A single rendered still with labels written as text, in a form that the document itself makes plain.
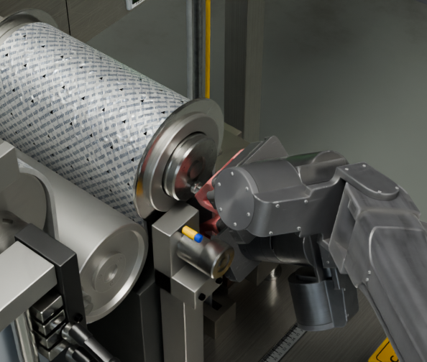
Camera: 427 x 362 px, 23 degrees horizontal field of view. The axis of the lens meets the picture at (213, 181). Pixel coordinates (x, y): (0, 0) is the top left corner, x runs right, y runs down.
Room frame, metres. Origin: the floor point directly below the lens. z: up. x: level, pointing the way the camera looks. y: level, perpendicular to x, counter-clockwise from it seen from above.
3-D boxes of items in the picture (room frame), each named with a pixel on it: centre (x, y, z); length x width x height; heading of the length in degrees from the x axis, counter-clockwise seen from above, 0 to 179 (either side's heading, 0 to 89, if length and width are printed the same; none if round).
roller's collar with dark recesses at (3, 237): (0.60, 0.17, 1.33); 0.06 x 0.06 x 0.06; 51
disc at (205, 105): (0.81, 0.04, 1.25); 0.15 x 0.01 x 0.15; 141
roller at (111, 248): (0.79, 0.21, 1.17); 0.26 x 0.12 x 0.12; 51
